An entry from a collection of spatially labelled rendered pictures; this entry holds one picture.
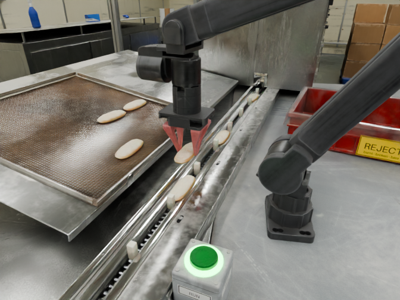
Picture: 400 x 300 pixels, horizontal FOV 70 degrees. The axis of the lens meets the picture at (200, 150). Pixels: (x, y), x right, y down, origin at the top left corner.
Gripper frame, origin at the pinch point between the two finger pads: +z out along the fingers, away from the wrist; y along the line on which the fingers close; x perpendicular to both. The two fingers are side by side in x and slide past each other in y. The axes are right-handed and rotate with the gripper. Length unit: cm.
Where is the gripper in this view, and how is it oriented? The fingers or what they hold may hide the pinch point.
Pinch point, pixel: (187, 149)
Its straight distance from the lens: 63.3
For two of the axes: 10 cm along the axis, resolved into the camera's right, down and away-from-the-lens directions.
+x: -3.7, 4.3, -8.2
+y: -9.3, -1.7, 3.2
